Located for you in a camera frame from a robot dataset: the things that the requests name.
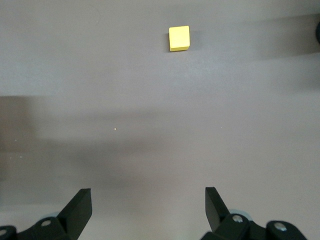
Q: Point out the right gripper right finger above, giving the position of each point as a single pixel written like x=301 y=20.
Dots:
x=217 y=220

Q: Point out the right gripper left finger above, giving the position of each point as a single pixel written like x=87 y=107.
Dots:
x=72 y=220

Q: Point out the yellow block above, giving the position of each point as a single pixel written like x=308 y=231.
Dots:
x=178 y=37

